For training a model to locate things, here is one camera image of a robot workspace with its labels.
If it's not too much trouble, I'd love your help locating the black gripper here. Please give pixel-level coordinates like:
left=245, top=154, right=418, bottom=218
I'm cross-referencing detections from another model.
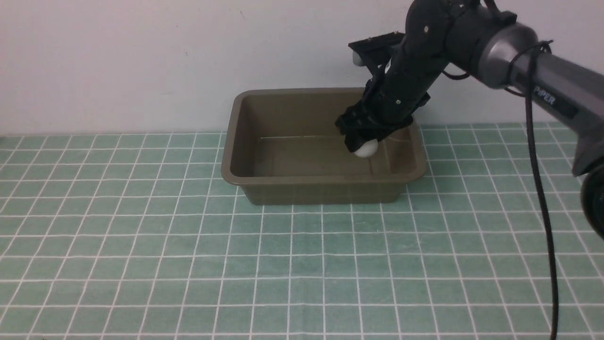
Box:
left=335, top=45, right=449, bottom=153

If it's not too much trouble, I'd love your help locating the white ping-pong ball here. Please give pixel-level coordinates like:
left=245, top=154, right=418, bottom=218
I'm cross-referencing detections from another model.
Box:
left=354, top=139, right=379, bottom=159

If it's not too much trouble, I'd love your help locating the olive green plastic bin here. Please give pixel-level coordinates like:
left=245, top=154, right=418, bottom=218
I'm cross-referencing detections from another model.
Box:
left=221, top=88, right=427, bottom=206

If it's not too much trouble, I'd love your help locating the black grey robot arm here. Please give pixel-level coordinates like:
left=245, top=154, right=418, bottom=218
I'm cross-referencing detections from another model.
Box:
left=335, top=0, right=604, bottom=236

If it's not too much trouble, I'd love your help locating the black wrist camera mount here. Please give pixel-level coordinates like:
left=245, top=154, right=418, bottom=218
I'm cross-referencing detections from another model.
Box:
left=349, top=32, right=405, bottom=76

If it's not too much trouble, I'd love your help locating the green checkered table mat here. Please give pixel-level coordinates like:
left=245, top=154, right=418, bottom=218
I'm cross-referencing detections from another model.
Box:
left=0, top=121, right=604, bottom=340

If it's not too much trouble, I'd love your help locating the black cable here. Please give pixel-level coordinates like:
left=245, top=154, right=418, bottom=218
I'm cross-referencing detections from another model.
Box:
left=443, top=40, right=560, bottom=340

